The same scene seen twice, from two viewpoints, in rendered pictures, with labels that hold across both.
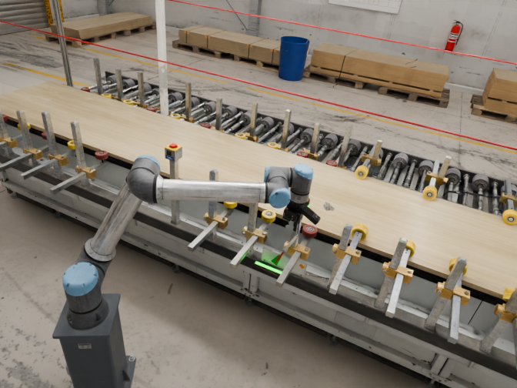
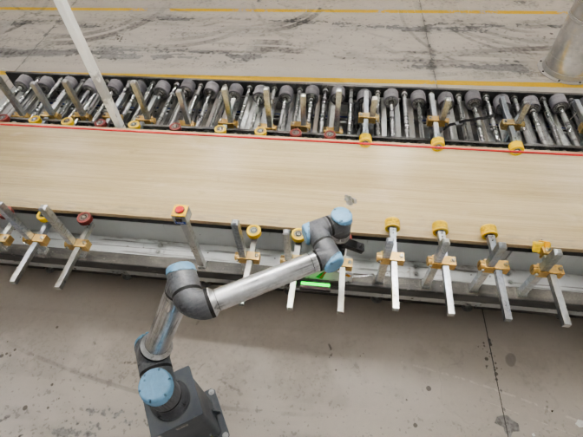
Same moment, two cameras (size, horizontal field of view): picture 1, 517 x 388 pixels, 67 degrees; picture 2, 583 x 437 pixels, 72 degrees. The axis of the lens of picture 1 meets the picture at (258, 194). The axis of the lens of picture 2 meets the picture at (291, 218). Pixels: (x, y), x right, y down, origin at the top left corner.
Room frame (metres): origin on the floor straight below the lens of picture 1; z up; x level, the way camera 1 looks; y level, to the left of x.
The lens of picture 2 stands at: (0.57, 0.25, 2.72)
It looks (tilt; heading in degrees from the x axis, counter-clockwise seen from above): 53 degrees down; 347
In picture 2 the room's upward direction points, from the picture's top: 4 degrees counter-clockwise
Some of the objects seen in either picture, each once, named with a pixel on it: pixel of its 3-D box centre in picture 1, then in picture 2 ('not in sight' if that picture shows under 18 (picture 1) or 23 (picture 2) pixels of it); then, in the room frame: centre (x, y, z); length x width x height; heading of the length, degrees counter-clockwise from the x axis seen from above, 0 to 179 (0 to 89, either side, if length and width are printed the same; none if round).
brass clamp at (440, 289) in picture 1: (451, 292); (493, 266); (1.30, -0.92, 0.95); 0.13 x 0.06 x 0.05; 67
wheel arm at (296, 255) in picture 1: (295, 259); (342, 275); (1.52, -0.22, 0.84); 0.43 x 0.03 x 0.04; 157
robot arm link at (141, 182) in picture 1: (208, 190); (261, 281); (1.34, 0.20, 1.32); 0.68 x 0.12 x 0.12; 97
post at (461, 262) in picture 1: (443, 297); (485, 270); (1.30, -0.90, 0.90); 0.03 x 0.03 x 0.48; 67
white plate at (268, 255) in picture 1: (283, 262); (328, 276); (1.58, -0.18, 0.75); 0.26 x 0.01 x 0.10; 67
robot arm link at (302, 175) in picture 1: (301, 178); (340, 222); (1.52, -0.19, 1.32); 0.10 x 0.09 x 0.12; 97
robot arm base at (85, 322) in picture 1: (86, 306); (167, 397); (1.23, 0.77, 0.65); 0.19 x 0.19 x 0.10
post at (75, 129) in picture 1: (80, 155); (64, 233); (2.18, 1.17, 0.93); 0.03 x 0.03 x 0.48; 67
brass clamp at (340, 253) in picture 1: (345, 252); (389, 257); (1.49, -0.46, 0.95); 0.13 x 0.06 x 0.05; 67
